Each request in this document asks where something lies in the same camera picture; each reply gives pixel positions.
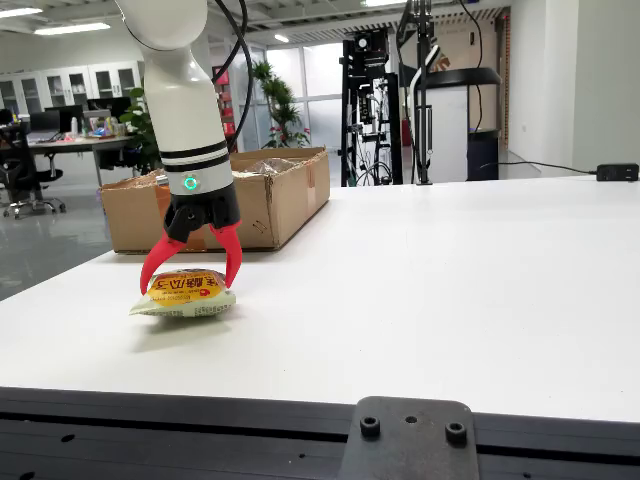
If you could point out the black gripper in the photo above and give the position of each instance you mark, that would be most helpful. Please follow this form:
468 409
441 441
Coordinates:
205 210

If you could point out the orange and green snack packet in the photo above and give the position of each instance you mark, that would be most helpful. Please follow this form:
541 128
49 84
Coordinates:
185 297

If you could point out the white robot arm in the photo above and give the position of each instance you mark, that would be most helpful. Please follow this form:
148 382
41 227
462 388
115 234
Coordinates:
180 100

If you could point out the dark blue bin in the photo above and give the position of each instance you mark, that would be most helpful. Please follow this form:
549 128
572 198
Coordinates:
482 157

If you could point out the brown cardboard box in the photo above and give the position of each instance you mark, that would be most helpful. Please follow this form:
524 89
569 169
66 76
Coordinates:
280 210

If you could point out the clear plastic bag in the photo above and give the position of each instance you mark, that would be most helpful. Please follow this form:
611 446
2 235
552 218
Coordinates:
270 165

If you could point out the large leaf green plant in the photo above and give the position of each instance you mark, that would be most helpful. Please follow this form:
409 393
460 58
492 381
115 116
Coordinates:
140 125

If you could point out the red display shelf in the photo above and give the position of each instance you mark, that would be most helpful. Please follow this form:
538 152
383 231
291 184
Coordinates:
225 107

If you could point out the grey office desk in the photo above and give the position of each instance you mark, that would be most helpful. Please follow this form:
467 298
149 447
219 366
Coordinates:
85 144

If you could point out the tall thin green plant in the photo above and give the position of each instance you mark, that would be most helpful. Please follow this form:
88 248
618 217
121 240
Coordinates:
280 105

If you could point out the black office chair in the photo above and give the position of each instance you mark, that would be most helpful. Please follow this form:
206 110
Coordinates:
25 175

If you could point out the black computer monitor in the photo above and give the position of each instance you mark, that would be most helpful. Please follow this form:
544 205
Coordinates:
45 121

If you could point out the white glass door cabinets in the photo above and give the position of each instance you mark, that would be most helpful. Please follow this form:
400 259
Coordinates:
75 85

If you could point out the black equipment rack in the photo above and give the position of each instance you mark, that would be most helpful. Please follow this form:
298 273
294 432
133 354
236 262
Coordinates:
370 110

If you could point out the long ceiling light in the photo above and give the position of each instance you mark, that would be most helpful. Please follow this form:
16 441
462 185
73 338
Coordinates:
72 28

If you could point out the black pole stand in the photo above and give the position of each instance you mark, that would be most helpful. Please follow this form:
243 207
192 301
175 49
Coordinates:
424 100

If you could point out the black power adapter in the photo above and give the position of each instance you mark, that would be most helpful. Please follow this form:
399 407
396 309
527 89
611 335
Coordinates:
618 172

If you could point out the dark metal table frame rail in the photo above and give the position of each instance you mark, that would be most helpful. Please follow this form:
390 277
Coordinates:
150 435

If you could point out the black bracket screw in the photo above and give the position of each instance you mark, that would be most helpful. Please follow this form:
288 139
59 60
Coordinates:
455 432
370 426

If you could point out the dark metal bracket plate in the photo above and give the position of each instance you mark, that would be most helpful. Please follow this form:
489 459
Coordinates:
410 450

